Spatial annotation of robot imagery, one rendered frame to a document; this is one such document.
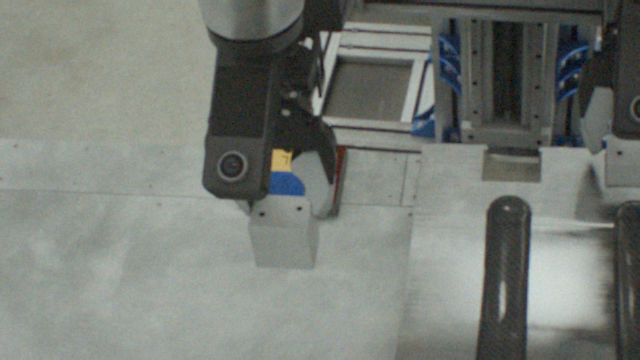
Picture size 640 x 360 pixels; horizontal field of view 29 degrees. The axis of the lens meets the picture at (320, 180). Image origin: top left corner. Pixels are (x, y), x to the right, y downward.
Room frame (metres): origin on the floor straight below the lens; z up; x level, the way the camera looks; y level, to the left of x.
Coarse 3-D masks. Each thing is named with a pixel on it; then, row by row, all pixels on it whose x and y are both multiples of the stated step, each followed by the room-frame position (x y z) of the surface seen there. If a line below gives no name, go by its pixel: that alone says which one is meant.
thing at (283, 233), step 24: (288, 192) 0.70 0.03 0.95; (264, 216) 0.67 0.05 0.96; (288, 216) 0.66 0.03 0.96; (312, 216) 0.67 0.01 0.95; (264, 240) 0.65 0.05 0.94; (288, 240) 0.65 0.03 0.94; (312, 240) 0.66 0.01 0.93; (264, 264) 0.66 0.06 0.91; (288, 264) 0.65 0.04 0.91; (312, 264) 0.65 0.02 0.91
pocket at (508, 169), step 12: (492, 156) 0.77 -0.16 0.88; (504, 156) 0.77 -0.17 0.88; (540, 156) 0.75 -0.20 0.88; (492, 168) 0.76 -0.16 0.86; (504, 168) 0.76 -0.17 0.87; (516, 168) 0.76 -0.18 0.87; (528, 168) 0.76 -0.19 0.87; (540, 168) 0.75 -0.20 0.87; (492, 180) 0.75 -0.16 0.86; (504, 180) 0.75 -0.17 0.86; (516, 180) 0.75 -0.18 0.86; (528, 180) 0.74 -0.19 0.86; (540, 180) 0.74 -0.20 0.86
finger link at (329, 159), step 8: (312, 120) 0.67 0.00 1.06; (320, 120) 0.66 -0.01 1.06; (312, 128) 0.66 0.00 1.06; (320, 128) 0.66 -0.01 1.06; (328, 128) 0.67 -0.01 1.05; (312, 136) 0.66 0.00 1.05; (320, 136) 0.66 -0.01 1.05; (328, 136) 0.66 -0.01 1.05; (312, 144) 0.66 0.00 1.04; (320, 144) 0.66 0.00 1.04; (328, 144) 0.66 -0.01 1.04; (336, 144) 0.67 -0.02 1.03; (320, 152) 0.66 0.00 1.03; (328, 152) 0.66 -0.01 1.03; (336, 152) 0.66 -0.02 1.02; (320, 160) 0.66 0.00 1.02; (328, 160) 0.66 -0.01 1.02; (336, 160) 0.66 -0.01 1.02; (328, 168) 0.66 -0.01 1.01; (328, 176) 0.66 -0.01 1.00
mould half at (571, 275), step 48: (432, 144) 0.78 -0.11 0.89; (432, 192) 0.72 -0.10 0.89; (480, 192) 0.72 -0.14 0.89; (528, 192) 0.71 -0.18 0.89; (576, 192) 0.70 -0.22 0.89; (624, 192) 0.69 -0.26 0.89; (432, 240) 0.67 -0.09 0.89; (480, 240) 0.66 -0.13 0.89; (576, 240) 0.65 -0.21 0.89; (432, 288) 0.62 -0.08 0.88; (480, 288) 0.62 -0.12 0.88; (576, 288) 0.60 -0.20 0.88; (432, 336) 0.57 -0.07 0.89; (528, 336) 0.56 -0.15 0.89; (576, 336) 0.55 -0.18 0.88
